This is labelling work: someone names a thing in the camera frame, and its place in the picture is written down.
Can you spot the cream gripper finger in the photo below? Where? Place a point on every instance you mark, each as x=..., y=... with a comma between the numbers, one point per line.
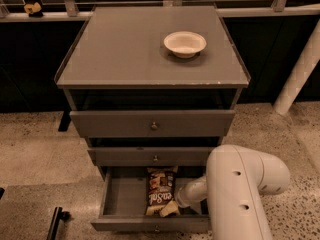
x=171, y=208

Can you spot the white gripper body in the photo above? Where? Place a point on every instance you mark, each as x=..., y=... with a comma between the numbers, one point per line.
x=183, y=198

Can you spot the brown chip bag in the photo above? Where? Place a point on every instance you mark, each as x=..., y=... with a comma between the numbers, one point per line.
x=161, y=182

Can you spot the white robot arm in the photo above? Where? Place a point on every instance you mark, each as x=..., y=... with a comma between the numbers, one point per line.
x=236, y=178

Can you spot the grey bottom drawer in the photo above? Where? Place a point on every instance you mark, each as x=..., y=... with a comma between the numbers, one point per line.
x=124, y=205

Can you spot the grey drawer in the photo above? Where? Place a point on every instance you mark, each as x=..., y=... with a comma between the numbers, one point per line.
x=150, y=156
x=124, y=205
x=152, y=123

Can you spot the grey middle drawer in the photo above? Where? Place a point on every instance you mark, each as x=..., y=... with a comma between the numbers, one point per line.
x=150, y=156

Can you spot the grey drawer cabinet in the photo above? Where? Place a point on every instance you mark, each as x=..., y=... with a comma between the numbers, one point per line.
x=119, y=63

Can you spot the grey top drawer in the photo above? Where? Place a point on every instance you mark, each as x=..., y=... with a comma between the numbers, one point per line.
x=152, y=123

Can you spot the black bar on floor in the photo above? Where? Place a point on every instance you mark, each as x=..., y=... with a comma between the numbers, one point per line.
x=58, y=215

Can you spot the white paper bowl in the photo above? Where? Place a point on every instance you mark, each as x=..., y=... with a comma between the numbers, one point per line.
x=185, y=44

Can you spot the white diagonal pole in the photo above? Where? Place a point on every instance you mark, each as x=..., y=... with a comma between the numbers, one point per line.
x=306, y=63

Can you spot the small yellow black object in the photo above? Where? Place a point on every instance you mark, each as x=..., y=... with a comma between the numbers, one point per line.
x=33, y=9

